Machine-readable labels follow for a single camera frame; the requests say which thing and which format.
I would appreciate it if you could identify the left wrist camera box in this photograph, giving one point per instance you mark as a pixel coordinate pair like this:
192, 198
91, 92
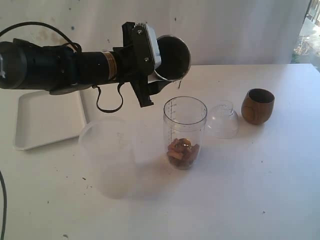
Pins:
154, 46

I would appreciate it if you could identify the clear plastic shaker cup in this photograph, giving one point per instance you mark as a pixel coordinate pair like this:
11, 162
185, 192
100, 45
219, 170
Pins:
184, 117

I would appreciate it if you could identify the white square tray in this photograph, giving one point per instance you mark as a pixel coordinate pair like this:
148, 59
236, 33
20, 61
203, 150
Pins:
44, 119

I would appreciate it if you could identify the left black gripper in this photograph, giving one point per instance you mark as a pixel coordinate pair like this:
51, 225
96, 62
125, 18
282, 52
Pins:
135, 61

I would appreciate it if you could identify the stainless steel cup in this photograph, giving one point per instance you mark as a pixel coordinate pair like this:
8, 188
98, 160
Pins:
175, 58

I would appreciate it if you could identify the brown wooden cup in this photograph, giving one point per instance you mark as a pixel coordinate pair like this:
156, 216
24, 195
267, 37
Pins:
257, 106

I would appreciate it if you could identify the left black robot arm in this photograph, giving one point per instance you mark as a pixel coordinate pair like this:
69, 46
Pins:
66, 68

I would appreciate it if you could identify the gold coins and cork pieces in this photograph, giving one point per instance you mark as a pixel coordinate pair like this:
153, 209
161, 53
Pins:
182, 154

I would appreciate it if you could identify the clear dome lid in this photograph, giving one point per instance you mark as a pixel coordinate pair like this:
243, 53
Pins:
223, 120

